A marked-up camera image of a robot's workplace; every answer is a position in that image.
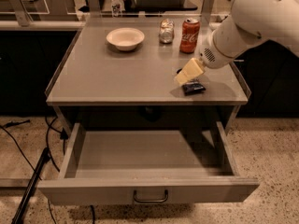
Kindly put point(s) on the black floor rail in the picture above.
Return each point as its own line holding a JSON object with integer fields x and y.
{"x": 31, "y": 187}

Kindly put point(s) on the clear glass jar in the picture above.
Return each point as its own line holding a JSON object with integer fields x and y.
{"x": 166, "y": 33}

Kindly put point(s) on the clear plastic bottle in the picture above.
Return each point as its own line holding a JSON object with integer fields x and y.
{"x": 115, "y": 8}

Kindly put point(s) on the red coca-cola can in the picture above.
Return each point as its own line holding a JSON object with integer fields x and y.
{"x": 190, "y": 32}

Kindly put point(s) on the open grey top drawer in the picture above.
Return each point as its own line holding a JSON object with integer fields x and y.
{"x": 106, "y": 167}

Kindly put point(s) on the white gripper with vent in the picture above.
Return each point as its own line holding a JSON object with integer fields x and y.
{"x": 212, "y": 57}

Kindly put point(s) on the blue rxbar blueberry wrapper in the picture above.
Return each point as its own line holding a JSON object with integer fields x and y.
{"x": 192, "y": 87}

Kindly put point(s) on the grey cabinet table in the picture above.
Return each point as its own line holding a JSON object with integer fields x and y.
{"x": 95, "y": 73}

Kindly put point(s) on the white bowl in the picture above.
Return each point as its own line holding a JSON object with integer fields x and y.
{"x": 125, "y": 39}

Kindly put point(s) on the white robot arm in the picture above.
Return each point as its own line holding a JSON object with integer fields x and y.
{"x": 249, "y": 24}

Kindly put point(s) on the black drawer handle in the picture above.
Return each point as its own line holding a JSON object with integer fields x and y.
{"x": 150, "y": 196}

